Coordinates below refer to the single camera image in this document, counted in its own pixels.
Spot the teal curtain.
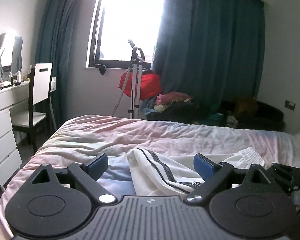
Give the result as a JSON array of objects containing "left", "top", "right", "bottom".
[
  {"left": 35, "top": 0, "right": 79, "bottom": 128},
  {"left": 151, "top": 0, "right": 266, "bottom": 105}
]

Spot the white dresser desk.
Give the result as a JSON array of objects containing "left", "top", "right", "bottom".
[{"left": 0, "top": 82, "right": 29, "bottom": 189}]

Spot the pink white bed duvet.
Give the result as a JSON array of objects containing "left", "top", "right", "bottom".
[{"left": 0, "top": 115, "right": 300, "bottom": 239}]

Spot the white wall outlet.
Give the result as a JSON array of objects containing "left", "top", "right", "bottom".
[{"left": 50, "top": 77, "right": 56, "bottom": 92}]

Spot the white black chair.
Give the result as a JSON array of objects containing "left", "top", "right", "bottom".
[{"left": 11, "top": 63, "right": 53, "bottom": 152}]

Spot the teal left curtain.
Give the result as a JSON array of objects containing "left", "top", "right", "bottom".
[{"left": 35, "top": 0, "right": 79, "bottom": 128}]

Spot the pile of clothes by curtain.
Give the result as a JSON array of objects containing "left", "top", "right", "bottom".
[{"left": 141, "top": 92, "right": 285, "bottom": 132}]

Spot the black framed window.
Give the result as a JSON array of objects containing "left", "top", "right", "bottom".
[{"left": 88, "top": 0, "right": 164, "bottom": 69}]

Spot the teal right curtain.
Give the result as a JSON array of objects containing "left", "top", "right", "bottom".
[{"left": 151, "top": 0, "right": 266, "bottom": 105}]

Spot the white sweatshirt with black stripe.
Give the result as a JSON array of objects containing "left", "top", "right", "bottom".
[{"left": 126, "top": 147, "right": 266, "bottom": 198}]

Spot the red bag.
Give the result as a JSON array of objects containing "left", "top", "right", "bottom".
[{"left": 118, "top": 70, "right": 162, "bottom": 101}]

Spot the dark wall socket plate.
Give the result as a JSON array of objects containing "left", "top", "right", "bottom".
[{"left": 285, "top": 100, "right": 296, "bottom": 111}]

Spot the vanity mirror with light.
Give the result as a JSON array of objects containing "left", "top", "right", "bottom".
[{"left": 0, "top": 33, "right": 23, "bottom": 82}]

